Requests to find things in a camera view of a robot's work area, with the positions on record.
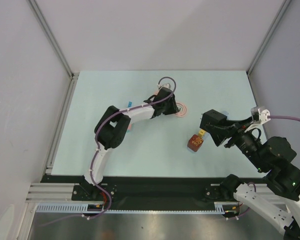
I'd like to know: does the yellow plug adapter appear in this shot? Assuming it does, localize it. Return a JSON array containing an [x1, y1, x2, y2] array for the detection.
[[197, 129, 207, 138]]

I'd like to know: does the dark red cube adapter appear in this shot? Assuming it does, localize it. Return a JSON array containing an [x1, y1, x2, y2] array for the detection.
[[187, 134, 204, 152]]

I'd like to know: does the blue plug adapter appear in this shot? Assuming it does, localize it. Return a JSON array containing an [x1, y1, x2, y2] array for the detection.
[[127, 101, 133, 108]]

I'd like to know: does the pink cube adapter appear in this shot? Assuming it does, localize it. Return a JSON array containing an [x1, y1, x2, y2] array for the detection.
[[127, 124, 132, 132]]

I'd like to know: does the black cube adapter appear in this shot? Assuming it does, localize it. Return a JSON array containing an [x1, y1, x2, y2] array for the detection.
[[200, 109, 228, 130]]

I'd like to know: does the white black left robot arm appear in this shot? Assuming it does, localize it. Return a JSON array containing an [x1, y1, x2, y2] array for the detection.
[[83, 86, 179, 200]]

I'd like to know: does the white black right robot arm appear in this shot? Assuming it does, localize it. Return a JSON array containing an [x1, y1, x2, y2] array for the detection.
[[200, 111, 300, 240]]

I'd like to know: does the pink coiled cable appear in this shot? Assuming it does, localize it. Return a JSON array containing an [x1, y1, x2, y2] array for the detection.
[[174, 102, 188, 118]]

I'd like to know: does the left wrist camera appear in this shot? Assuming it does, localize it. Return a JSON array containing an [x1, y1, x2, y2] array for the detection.
[[157, 82, 171, 91]]

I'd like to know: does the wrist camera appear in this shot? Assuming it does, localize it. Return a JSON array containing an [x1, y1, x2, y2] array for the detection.
[[157, 82, 171, 91], [245, 106, 270, 132]]

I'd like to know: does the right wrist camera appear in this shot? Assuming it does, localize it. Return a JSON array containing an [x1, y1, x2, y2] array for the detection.
[[245, 106, 270, 132]]

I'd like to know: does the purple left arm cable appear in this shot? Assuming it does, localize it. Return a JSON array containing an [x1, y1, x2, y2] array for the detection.
[[89, 76, 178, 186]]

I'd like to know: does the slotted cable duct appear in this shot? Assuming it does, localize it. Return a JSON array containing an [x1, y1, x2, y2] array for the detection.
[[36, 203, 231, 215]]

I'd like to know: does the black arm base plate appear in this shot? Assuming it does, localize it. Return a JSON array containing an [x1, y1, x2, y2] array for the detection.
[[40, 175, 235, 211]]

